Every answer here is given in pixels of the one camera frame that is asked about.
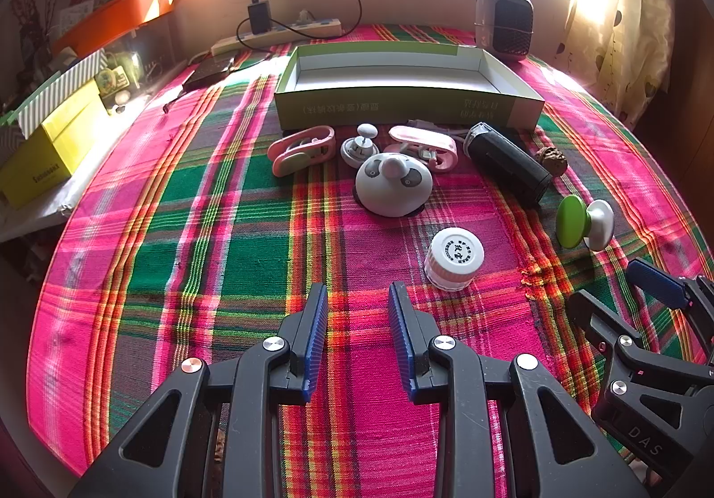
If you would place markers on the black cylinder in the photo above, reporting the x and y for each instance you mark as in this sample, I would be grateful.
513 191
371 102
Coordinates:
507 163

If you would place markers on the white power strip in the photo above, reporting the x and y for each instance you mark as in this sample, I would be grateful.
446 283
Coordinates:
312 28

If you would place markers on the white bottle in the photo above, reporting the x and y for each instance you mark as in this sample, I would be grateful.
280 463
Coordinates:
454 252

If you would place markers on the green white cardboard box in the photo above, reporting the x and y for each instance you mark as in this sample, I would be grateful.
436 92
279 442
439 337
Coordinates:
390 110

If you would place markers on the grey space heater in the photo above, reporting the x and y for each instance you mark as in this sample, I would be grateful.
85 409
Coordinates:
510 24

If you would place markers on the cream dotted curtain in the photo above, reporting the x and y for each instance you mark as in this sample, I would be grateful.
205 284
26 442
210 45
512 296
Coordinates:
630 29

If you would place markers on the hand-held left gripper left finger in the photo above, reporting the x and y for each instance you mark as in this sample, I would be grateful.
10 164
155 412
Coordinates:
315 342

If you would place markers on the pink green plaid blanket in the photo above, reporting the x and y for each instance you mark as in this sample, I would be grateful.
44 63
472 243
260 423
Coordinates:
223 230

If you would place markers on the green white spool massager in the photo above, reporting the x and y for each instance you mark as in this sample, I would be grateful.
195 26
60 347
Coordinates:
574 222

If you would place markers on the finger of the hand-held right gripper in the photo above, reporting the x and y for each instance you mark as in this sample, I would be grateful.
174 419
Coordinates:
655 280
594 317

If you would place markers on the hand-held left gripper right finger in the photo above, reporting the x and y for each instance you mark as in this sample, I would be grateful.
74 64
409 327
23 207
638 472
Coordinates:
401 342

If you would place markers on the white panda dome gadget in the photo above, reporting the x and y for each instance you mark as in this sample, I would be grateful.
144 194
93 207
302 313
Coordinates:
390 191

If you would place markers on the beige plug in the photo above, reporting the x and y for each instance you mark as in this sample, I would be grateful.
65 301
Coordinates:
304 17

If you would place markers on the small white knob massager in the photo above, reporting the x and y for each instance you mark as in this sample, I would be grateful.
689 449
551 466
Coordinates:
357 149

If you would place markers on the green white striped box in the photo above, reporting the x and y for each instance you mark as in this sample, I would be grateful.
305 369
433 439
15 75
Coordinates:
61 85

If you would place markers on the brown walnut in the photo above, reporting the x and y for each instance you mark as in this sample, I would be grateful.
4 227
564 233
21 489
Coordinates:
552 162

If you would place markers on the orange tray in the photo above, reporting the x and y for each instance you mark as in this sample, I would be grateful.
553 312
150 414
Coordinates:
122 12

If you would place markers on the black power adapter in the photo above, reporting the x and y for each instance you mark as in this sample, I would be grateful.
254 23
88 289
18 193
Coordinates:
258 18

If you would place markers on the small green card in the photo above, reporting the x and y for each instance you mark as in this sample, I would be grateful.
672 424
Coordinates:
111 79

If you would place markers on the black smartphone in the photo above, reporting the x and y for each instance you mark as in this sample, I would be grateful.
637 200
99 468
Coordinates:
209 74

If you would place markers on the yellow box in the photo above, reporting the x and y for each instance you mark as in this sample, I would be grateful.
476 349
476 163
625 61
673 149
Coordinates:
50 158

